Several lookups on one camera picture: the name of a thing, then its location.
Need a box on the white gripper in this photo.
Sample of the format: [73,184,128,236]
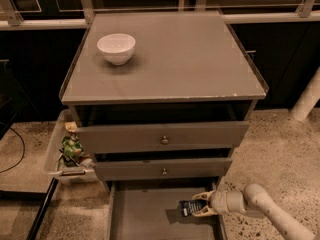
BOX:
[192,190,247,217]

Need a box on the dark blue rxbar wrapper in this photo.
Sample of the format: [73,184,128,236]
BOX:
[179,200,207,217]

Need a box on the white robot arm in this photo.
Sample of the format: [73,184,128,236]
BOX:
[213,73,320,240]

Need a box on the brass middle drawer knob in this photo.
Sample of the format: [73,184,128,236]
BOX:
[162,168,168,176]

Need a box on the brass drawer knob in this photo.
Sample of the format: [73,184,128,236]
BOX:
[162,168,168,176]
[161,136,169,145]

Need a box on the grey bottom drawer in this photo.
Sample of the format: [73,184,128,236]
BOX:
[107,178,228,240]

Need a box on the grey drawer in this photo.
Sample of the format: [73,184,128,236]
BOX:
[76,121,249,153]
[107,178,228,240]
[94,158,232,181]

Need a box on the grey top drawer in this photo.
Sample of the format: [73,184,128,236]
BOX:
[76,121,249,153]

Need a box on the brass top drawer knob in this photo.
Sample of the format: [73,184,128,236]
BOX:
[161,136,169,145]

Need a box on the grey middle drawer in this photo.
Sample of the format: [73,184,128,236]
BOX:
[94,158,232,181]

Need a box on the grey drawer cabinet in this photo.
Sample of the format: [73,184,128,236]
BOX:
[59,11,270,188]

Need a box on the clear plastic bin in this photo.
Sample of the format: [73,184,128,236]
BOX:
[44,109,97,184]

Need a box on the green snack bag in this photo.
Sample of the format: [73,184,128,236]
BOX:
[62,136,83,156]

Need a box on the tan snack packet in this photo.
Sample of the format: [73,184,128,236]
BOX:
[65,122,77,133]

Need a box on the white ceramic bowl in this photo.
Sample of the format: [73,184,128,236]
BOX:
[97,33,136,65]

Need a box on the white metal railing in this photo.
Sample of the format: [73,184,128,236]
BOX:
[0,0,320,30]

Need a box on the black floor rail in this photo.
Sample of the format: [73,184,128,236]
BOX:
[26,178,59,240]

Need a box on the black floor cable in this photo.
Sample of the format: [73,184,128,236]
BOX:
[0,126,27,174]

